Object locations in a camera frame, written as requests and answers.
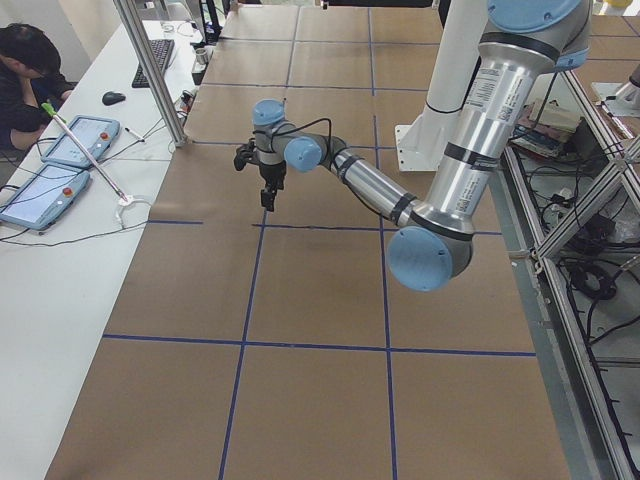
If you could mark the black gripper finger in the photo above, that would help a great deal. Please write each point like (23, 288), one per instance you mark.
(264, 198)
(270, 200)

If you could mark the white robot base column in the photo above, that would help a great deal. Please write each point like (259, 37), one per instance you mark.
(420, 145)

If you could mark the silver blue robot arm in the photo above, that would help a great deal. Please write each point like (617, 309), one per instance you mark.
(490, 55)

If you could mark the brown paper table cover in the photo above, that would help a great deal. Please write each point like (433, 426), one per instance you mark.
(253, 345)

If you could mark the metal cup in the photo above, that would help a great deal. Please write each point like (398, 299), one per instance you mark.
(201, 56)

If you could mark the upper teach pendant tablet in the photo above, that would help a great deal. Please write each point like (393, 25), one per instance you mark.
(96, 134)

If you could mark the teach pendant tablet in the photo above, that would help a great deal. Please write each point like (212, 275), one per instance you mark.
(96, 134)
(44, 198)

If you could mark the black keyboard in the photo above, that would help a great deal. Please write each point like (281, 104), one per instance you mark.
(162, 50)

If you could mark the black computer mouse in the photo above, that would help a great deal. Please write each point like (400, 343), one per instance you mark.
(111, 98)

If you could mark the lower teach pendant tablet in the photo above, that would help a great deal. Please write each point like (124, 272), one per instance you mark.
(44, 198)

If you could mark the silver rod with green tip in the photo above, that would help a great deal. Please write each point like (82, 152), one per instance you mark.
(124, 199)

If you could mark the seated person in black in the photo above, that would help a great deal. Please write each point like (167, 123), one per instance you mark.
(30, 76)

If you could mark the stack of books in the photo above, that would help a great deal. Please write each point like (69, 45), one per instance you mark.
(545, 130)

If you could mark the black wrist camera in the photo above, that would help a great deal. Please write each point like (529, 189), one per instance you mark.
(245, 154)

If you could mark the aluminium frame post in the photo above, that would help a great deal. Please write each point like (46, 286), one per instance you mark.
(138, 36)

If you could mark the aluminium frame rail right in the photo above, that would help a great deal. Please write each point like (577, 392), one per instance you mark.
(576, 214)

